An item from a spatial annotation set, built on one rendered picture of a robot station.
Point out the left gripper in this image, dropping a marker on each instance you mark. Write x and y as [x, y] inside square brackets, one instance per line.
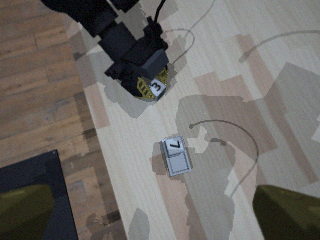
[115, 44]

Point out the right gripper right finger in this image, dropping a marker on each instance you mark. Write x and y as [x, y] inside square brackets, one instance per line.
[284, 214]

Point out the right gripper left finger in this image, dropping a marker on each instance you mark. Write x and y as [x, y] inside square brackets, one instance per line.
[25, 212]

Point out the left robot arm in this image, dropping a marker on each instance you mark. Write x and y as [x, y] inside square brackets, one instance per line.
[147, 56]

